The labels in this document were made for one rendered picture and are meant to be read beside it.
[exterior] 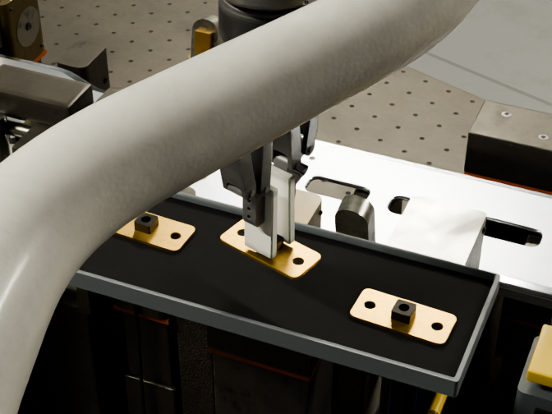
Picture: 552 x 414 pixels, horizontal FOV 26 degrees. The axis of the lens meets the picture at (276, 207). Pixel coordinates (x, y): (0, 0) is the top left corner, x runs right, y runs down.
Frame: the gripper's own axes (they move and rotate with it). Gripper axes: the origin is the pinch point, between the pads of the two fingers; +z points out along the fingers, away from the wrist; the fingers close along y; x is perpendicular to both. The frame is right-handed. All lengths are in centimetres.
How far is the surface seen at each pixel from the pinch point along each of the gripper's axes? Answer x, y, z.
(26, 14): 74, 37, 23
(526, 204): -3.4, 43.1, 23.8
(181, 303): 3.9, -7.0, 7.6
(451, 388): -18.7, -0.4, 8.2
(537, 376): -23.4, 5.0, 8.3
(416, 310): -11.9, 4.8, 7.7
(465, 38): 105, 226, 123
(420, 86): 44, 98, 53
